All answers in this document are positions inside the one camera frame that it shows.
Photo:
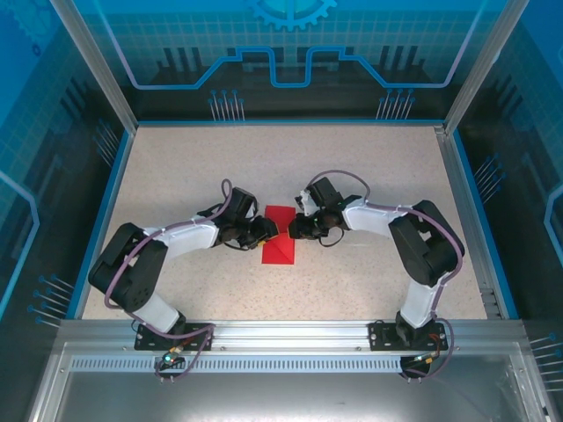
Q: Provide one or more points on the aluminium side rail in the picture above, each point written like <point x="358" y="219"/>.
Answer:
<point x="466" y="220"/>

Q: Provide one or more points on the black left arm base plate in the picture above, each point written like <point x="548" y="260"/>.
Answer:
<point x="143" y="340"/>

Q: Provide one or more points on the blue printed side panel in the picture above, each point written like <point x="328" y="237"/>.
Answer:
<point x="35" y="176"/>
<point x="528" y="176"/>

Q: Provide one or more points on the aluminium mounting rail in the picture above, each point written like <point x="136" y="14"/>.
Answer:
<point x="290" y="336"/>

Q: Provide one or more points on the red paper sheet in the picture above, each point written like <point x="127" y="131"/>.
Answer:
<point x="277" y="255"/>

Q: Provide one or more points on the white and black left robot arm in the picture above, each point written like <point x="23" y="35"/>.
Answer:
<point x="127" y="268"/>

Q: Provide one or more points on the shiny metal sheet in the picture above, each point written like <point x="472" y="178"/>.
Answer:
<point x="281" y="395"/>

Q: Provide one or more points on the blue printed gear wall panel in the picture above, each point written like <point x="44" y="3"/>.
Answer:
<point x="281" y="35"/>

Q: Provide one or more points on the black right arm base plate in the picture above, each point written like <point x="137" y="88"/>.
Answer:
<point x="378" y="336"/>

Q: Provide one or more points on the aluminium frame post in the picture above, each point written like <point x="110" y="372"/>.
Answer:
<point x="97" y="66"/>
<point x="479" y="66"/>

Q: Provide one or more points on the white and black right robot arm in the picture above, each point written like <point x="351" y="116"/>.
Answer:
<point x="426" y="250"/>

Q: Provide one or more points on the blue table border strip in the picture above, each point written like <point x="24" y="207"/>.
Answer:
<point x="484" y="220"/>
<point x="290" y="122"/>
<point x="103" y="220"/>

